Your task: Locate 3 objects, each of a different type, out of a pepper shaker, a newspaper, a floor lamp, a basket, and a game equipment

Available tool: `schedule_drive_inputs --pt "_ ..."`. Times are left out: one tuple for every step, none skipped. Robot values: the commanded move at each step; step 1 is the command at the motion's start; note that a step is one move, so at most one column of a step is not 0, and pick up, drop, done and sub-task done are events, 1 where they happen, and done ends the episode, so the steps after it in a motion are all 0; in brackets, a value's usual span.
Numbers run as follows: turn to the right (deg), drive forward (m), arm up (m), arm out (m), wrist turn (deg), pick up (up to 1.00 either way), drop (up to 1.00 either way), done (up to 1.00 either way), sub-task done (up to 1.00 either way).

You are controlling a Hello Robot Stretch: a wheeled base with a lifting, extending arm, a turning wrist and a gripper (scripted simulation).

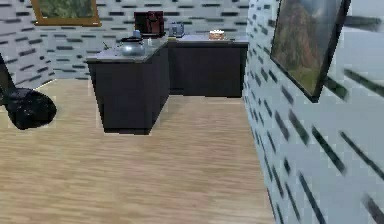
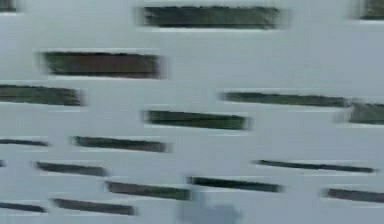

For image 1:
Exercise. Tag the silver kettle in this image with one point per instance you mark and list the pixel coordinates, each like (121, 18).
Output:
(132, 47)

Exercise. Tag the dark kitchen counter cabinet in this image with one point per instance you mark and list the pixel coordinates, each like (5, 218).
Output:
(133, 93)

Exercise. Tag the round cake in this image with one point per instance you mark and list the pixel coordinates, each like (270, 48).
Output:
(216, 34)

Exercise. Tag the wooden framed picture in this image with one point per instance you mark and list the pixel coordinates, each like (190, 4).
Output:
(66, 11)

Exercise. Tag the black framed landscape picture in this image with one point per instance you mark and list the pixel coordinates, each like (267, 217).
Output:
(300, 46)

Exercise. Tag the small blue cup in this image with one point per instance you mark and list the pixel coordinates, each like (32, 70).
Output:
(136, 33)

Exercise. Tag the dark red coffee machine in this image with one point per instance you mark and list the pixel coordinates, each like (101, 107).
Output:
(149, 22)

